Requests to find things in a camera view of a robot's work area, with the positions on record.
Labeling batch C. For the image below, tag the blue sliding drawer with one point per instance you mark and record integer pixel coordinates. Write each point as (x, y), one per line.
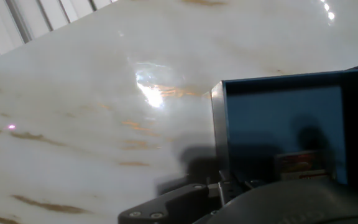
(278, 124)

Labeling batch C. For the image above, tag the white marble pattern mat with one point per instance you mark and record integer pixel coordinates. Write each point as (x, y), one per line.
(89, 109)

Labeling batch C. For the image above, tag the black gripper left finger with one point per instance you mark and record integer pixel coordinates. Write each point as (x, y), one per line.
(179, 205)

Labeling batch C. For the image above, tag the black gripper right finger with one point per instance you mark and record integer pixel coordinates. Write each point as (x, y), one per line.
(255, 183)

